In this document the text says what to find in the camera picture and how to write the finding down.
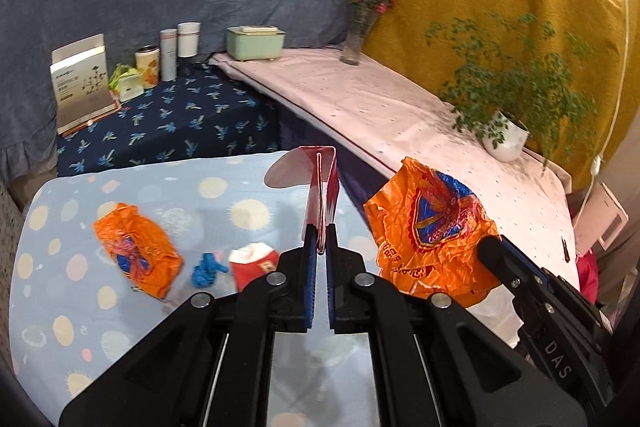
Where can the pink cloth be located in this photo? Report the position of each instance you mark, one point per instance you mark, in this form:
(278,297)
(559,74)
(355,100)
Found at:
(375,107)

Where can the white cardboard box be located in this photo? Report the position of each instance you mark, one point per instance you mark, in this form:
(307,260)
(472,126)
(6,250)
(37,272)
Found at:
(602,214)

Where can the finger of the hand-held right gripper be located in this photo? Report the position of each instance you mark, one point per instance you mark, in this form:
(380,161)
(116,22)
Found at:
(515,267)

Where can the orange snack wrapper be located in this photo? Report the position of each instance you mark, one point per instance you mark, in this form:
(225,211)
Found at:
(425,227)
(140,247)

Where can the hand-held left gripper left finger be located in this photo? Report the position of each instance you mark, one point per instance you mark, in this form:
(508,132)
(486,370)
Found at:
(310,287)

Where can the blue crumpled plastic glove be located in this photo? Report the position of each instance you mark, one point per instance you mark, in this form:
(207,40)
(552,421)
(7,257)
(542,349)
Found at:
(207,269)

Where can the glass vase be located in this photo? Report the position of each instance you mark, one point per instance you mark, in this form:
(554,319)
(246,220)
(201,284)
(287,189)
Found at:
(356,42)

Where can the green tissue pack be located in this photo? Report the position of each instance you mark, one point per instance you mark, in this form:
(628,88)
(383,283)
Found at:
(127,84)

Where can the red plastic wrapper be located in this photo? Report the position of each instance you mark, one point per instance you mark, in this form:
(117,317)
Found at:
(320,202)

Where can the white jar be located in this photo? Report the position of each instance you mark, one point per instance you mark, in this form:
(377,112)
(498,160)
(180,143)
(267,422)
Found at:
(188,39)

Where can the paper cup with red label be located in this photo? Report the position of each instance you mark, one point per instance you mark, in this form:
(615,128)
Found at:
(252,267)

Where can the pale green box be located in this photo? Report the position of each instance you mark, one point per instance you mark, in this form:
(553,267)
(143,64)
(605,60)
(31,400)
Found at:
(255,44)

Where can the green leafy plant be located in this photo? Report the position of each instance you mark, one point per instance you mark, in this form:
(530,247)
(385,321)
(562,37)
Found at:
(510,82)

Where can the light blue planet-print tablecloth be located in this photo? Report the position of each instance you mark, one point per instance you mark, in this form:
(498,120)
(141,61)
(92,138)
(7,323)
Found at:
(100,332)

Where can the tall white bottle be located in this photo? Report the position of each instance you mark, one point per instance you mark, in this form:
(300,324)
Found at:
(169,54)

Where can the navy floral cloth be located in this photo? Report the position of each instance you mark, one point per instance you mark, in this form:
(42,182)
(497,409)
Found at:
(175,122)

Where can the white plant pot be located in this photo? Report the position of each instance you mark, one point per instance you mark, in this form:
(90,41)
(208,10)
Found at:
(507,142)

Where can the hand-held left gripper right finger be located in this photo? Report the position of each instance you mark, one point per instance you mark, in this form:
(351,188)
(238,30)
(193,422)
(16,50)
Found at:
(331,292)

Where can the yellow flower-print tin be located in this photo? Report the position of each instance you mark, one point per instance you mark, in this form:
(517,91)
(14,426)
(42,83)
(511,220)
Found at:
(148,67)

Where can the red cloth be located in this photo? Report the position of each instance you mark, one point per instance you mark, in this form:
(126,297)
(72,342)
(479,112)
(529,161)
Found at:
(587,277)

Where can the white and gold gift box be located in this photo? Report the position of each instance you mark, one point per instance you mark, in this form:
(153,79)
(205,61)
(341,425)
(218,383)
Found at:
(82,82)

